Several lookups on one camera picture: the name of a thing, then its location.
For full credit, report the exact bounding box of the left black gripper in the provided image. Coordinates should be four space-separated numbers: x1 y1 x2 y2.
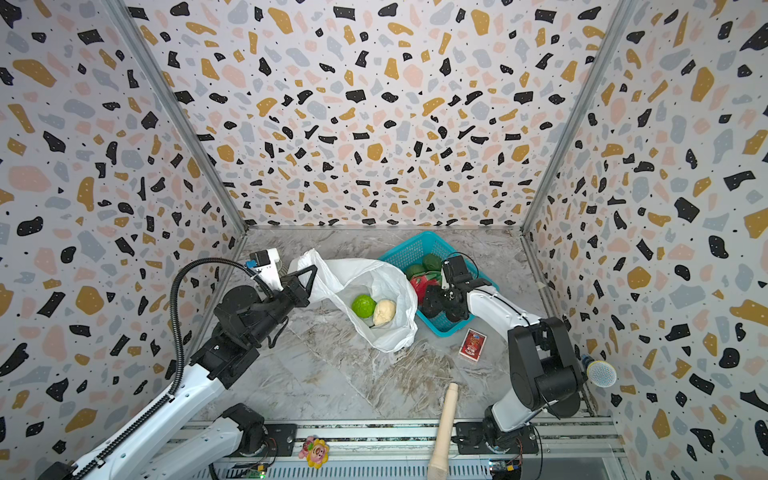
247 264 316 348

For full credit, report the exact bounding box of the red dragon fruit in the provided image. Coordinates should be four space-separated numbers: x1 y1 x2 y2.
409 272 442 305

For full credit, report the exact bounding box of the white plastic bag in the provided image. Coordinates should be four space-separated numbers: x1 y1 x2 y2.
288 249 418 353

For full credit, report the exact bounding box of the cream white fruit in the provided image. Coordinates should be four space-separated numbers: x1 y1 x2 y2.
372 299 397 327

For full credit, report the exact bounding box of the light green round fruit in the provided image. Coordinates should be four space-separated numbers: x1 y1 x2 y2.
350 294 377 319

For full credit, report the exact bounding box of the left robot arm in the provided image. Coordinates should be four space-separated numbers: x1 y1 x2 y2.
41 265 317 479

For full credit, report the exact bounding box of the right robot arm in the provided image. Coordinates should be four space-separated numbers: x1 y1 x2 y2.
422 280 583 451

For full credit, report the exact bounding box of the dark green avocado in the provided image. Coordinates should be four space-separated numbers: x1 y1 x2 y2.
421 253 442 272

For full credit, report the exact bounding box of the teal plastic basket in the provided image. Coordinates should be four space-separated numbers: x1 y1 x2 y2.
380 232 496 306

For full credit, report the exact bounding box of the red card box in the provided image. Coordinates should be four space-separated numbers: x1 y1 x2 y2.
459 329 487 362

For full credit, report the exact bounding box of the beige wooden rolling pin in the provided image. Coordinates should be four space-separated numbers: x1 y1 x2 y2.
427 383 459 480

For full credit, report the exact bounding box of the pink yellow flower toy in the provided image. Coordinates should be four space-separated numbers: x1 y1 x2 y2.
299 436 329 469

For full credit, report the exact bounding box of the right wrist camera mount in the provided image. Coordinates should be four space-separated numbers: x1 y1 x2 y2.
441 255 473 289

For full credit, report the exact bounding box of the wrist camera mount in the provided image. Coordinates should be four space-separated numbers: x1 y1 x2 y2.
245 248 282 292
441 255 473 289

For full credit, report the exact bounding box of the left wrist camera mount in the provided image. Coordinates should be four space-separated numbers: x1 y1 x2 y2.
245 248 282 292

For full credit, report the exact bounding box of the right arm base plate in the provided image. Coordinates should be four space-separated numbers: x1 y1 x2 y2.
451 422 539 455

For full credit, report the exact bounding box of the left black corrugated cable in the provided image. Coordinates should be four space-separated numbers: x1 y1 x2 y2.
68 257 271 480

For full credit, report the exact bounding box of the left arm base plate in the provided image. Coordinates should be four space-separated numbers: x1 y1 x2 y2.
236 423 298 459

